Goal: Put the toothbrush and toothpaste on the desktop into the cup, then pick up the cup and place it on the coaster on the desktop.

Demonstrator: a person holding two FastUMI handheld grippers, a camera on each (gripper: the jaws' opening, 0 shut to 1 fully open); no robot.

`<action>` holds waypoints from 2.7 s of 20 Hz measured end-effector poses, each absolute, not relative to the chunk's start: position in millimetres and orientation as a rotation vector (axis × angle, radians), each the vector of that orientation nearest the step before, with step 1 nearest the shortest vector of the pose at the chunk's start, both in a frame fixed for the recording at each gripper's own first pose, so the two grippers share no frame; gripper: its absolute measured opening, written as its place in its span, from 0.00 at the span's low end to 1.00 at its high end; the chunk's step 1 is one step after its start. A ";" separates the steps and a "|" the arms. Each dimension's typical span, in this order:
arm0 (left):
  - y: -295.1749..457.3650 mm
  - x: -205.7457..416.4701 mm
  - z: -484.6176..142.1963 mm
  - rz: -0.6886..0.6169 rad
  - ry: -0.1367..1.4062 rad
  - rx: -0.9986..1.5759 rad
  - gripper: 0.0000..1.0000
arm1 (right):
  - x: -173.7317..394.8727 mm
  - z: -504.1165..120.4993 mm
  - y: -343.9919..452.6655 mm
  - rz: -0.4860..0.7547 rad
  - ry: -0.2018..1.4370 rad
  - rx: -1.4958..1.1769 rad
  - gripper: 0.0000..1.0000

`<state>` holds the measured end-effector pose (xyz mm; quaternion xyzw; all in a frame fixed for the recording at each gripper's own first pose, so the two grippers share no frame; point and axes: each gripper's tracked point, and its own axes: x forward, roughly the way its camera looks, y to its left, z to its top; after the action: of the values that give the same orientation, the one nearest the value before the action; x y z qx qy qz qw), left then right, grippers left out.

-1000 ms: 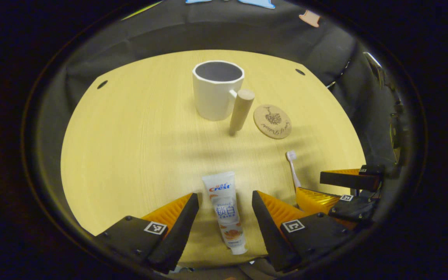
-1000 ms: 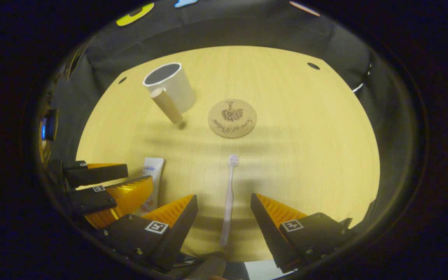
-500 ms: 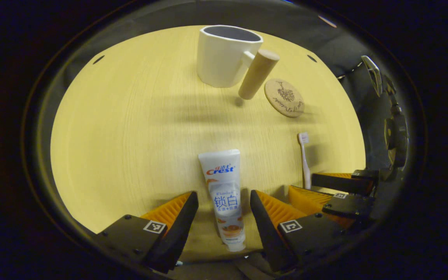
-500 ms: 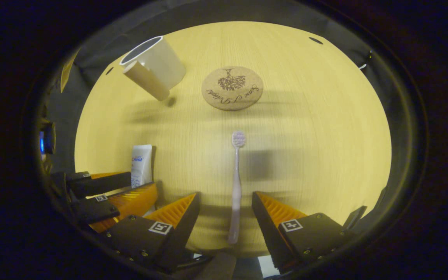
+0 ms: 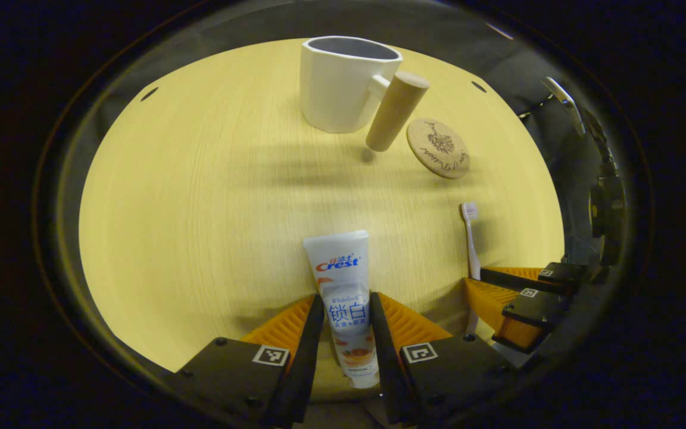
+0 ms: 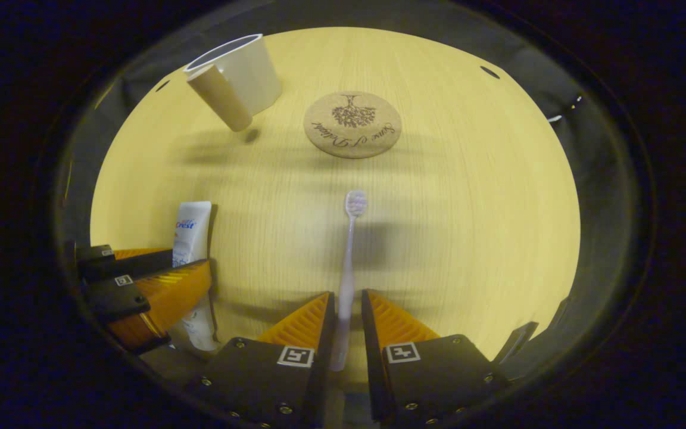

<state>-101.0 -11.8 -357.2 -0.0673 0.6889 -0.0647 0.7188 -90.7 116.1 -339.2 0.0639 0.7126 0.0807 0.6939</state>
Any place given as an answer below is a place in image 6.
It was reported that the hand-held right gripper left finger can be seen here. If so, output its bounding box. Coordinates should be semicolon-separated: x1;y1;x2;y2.
185;291;336;428

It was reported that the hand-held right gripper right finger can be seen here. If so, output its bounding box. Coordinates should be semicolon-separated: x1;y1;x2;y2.
361;289;509;427

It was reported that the white toothpaste tube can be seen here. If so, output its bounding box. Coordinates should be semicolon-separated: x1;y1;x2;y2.
171;201;220;352

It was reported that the pale pink toothbrush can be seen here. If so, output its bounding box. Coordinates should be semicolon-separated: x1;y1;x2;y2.
330;189;369;372

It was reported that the white cup with beige handle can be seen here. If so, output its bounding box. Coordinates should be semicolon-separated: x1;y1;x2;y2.
183;34;283;133

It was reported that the round cork coaster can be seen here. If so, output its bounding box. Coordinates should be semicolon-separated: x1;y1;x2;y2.
304;91;403;159

